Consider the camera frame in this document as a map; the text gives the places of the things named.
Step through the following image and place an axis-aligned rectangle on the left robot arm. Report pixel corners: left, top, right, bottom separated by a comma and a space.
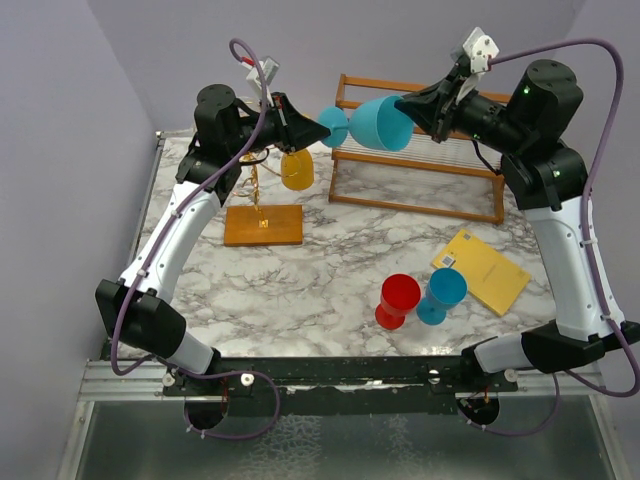
95, 84, 331, 395

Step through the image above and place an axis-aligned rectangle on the wooden shelf rack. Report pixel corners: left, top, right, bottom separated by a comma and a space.
327, 73, 516, 225

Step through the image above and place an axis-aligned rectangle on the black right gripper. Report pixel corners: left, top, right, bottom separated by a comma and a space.
395, 65, 529, 155

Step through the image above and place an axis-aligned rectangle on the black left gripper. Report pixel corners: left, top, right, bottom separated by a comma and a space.
228, 92, 332, 158

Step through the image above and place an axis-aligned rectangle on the gold wire glass rack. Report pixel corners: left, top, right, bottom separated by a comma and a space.
233, 148, 281, 211

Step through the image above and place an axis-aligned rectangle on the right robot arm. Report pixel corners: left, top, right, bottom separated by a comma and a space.
395, 60, 639, 391

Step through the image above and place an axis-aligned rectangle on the black mounting rail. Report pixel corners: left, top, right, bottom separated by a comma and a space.
163, 355, 517, 417

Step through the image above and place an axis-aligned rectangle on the yellow plastic goblet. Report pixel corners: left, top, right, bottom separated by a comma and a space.
280, 149, 314, 191

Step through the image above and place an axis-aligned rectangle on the red plastic goblet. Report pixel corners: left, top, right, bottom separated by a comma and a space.
375, 273, 422, 330

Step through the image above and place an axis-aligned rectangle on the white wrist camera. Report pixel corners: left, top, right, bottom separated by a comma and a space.
451, 27, 500, 103
240, 55, 281, 107

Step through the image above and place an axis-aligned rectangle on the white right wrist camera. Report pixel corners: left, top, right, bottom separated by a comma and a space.
451, 27, 500, 103

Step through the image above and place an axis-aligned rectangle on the wooden base of glass rack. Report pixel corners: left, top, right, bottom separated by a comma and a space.
223, 205, 303, 247

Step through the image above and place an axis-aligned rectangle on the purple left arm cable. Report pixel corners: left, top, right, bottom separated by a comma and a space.
110, 38, 283, 441

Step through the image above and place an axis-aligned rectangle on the blue plastic goblet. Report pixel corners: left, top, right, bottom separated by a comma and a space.
416, 268, 468, 326
317, 95, 414, 152

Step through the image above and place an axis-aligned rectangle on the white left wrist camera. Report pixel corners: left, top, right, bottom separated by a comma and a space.
240, 55, 281, 107

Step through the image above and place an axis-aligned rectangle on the yellow book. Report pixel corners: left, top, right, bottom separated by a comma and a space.
431, 229, 531, 316

